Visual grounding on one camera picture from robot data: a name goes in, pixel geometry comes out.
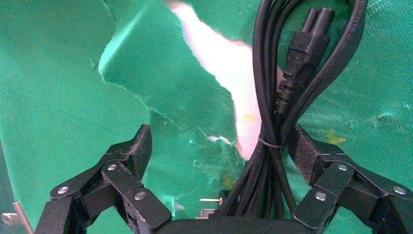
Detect black power cord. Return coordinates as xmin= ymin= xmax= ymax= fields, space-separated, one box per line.
xmin=195 ymin=0 xmax=369 ymax=223

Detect silver metal table clip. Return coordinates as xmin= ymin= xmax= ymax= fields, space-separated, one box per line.
xmin=0 ymin=201 xmax=34 ymax=234

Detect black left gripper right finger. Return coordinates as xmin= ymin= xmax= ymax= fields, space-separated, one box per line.
xmin=287 ymin=125 xmax=413 ymax=234

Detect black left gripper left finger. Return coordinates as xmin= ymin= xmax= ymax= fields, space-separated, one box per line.
xmin=35 ymin=124 xmax=172 ymax=234

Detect torn green table cloth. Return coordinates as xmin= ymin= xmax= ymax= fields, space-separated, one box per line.
xmin=0 ymin=0 xmax=413 ymax=234

